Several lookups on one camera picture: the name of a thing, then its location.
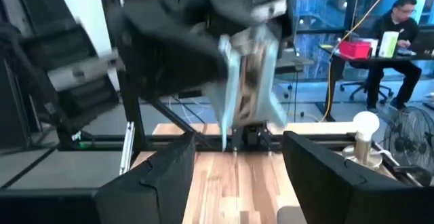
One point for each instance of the white bulb brass lamp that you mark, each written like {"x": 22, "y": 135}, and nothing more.
{"x": 365, "y": 125}

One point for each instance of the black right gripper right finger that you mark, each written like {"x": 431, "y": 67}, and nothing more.
{"x": 339, "y": 193}

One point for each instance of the white green carton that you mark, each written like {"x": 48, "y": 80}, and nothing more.
{"x": 388, "y": 44}

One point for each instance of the red box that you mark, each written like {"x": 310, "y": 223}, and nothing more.
{"x": 355, "y": 50}

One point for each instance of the black office chair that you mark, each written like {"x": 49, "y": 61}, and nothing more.
{"x": 383, "y": 90}

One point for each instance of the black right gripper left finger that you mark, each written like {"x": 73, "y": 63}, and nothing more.
{"x": 152, "y": 190}

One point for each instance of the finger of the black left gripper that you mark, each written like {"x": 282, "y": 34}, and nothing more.
{"x": 169, "y": 57}
{"x": 271, "y": 10}

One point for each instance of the silver aluminium bar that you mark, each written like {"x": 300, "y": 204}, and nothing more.
{"x": 127, "y": 149}

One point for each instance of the black desk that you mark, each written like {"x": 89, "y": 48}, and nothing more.
{"x": 390, "y": 58}

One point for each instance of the person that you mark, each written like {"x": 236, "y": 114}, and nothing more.
{"x": 393, "y": 27}

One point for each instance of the black floor fan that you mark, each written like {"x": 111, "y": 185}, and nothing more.
{"x": 407, "y": 142}

